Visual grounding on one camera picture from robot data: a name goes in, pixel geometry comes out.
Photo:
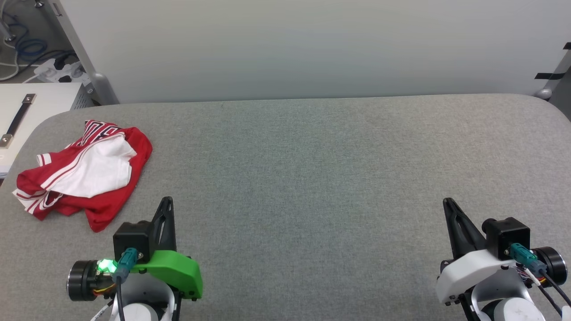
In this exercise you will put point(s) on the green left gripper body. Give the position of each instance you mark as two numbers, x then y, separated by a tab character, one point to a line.
174	267

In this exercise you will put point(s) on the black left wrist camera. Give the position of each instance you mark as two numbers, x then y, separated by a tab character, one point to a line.
131	238

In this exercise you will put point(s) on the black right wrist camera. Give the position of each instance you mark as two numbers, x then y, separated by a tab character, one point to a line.
508	234

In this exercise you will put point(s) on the red and white basketball jersey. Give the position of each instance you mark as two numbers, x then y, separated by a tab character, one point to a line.
102	178

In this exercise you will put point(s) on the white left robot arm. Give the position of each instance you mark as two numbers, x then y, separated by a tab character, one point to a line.
142	307

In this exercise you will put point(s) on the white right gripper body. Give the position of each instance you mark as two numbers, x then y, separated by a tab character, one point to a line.
468	272

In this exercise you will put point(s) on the grey metal frame post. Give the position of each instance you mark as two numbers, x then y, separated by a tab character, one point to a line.
96	76

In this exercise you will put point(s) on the white box appliance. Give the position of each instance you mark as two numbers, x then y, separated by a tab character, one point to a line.
49	100

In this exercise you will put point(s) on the white power strip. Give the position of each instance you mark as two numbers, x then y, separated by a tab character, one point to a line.
58	70

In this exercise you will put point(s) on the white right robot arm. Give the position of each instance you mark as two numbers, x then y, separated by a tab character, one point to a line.
508	307

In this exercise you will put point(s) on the grey post with black tape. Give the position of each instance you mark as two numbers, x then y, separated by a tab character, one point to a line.
555	76

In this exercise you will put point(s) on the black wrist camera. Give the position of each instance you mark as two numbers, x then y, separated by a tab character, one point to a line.
508	234
131	238

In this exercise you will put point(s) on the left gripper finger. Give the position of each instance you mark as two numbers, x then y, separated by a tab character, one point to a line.
159	232
170	236

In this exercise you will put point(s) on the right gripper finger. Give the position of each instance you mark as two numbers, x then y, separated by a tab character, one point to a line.
456	236
470	236

